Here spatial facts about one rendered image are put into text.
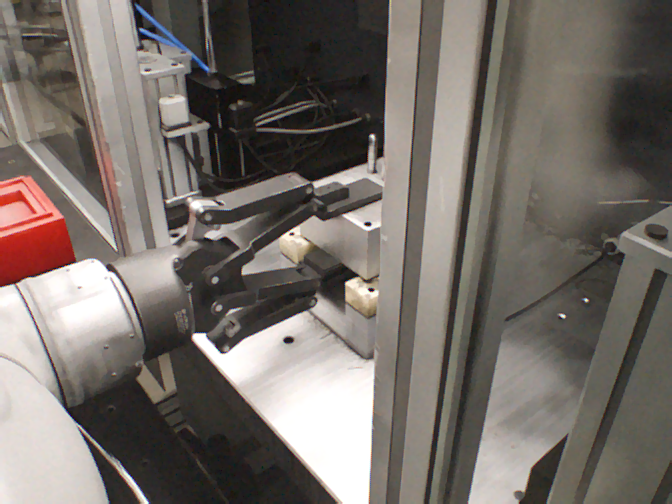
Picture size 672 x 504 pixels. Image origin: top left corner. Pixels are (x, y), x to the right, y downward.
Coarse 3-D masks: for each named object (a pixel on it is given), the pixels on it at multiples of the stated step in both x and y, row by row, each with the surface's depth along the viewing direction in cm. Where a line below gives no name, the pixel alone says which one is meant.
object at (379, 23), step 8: (360, 0) 48; (368, 0) 48; (376, 0) 47; (384, 0) 46; (360, 8) 49; (368, 8) 48; (376, 8) 47; (384, 8) 46; (360, 16) 49; (368, 16) 48; (376, 16) 47; (384, 16) 47; (360, 24) 49; (368, 24) 48; (376, 24) 48; (384, 24) 47; (376, 32) 48; (384, 32) 47
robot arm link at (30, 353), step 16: (0, 288) 38; (16, 288) 38; (0, 304) 36; (16, 304) 36; (0, 320) 35; (16, 320) 36; (32, 320) 36; (0, 336) 33; (16, 336) 35; (32, 336) 36; (0, 352) 31; (16, 352) 33; (32, 352) 35; (32, 368) 33; (48, 368) 36; (48, 384) 36
